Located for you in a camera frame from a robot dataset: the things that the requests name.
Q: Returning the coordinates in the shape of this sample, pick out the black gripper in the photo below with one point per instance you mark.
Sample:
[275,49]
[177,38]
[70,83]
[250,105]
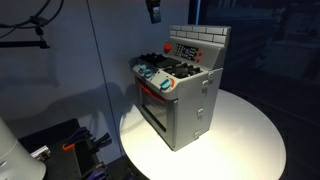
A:
[152,3]

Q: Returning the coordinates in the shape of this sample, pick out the grey toy stove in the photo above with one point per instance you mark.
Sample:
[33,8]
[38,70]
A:
[190,110]

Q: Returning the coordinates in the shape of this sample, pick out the black webcam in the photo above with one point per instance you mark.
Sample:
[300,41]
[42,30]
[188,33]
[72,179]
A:
[38,21]

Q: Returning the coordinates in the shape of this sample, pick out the orange clamp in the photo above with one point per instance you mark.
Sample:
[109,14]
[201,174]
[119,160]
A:
[68,146]

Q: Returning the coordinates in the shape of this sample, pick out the white rounded housing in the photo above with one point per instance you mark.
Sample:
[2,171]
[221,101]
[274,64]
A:
[16,160]

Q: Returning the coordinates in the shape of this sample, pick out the black camera boom stand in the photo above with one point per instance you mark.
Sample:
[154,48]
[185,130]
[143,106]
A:
[20,44]

